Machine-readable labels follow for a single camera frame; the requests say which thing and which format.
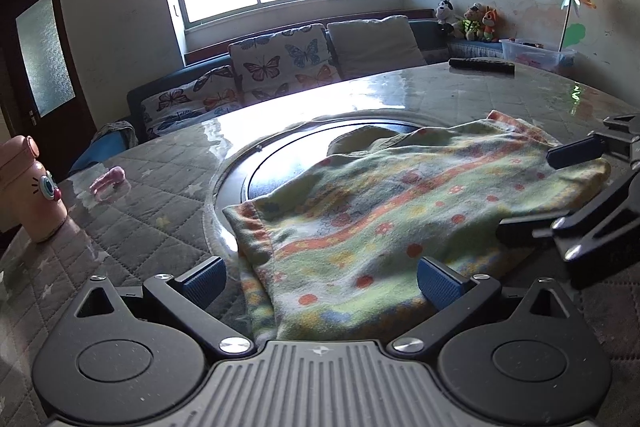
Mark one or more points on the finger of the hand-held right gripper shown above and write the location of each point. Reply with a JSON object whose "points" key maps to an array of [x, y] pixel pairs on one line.
{"points": [[530, 229], [575, 153]]}

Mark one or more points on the clear plastic storage box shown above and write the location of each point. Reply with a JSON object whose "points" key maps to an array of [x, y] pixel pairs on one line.
{"points": [[530, 54]]}

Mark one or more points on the dark blue sofa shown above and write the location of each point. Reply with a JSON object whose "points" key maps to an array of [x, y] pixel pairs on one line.
{"points": [[150, 89]]}

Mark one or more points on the blue cloth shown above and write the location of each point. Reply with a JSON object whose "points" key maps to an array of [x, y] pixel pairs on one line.
{"points": [[100, 152]]}

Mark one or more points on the plain beige cushion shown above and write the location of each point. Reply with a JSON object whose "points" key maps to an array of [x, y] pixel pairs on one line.
{"points": [[370, 44]]}

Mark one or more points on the black and white plush toy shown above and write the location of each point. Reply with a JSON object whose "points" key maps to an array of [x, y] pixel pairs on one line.
{"points": [[444, 9]]}

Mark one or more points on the orange plush toy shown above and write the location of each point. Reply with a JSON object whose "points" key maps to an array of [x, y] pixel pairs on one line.
{"points": [[489, 24]]}

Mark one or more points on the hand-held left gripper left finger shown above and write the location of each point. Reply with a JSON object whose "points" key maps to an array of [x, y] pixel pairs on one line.
{"points": [[204, 283]]}

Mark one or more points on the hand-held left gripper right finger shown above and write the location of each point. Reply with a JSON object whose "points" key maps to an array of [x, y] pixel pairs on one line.
{"points": [[440, 283]]}

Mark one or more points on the brown plush bear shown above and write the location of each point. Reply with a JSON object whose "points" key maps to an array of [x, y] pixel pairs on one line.
{"points": [[472, 19]]}

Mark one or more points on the long butterfly print cushion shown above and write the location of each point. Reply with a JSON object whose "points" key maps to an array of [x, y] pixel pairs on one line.
{"points": [[190, 102]]}

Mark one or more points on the dark round turntable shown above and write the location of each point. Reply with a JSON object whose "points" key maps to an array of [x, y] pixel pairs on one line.
{"points": [[290, 162]]}

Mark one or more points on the black remote control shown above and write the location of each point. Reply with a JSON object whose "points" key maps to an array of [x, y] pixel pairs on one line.
{"points": [[482, 65]]}

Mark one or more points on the square butterfly print cushion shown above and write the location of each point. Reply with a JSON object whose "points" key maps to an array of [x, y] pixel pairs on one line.
{"points": [[280, 57]]}

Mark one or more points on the patterned pastel flannel shirt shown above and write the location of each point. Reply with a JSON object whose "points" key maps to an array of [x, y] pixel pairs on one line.
{"points": [[375, 217]]}

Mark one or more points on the small pink object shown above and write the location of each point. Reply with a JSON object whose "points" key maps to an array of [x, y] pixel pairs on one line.
{"points": [[107, 179]]}

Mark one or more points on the pink cartoon face bottle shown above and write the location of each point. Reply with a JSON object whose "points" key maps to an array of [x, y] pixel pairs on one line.
{"points": [[30, 197]]}

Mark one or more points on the grey striped cloth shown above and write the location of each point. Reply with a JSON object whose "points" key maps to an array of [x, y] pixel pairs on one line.
{"points": [[122, 132]]}

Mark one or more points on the dark wooden glass-panel door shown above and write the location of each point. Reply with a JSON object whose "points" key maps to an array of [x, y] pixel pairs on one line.
{"points": [[45, 57]]}

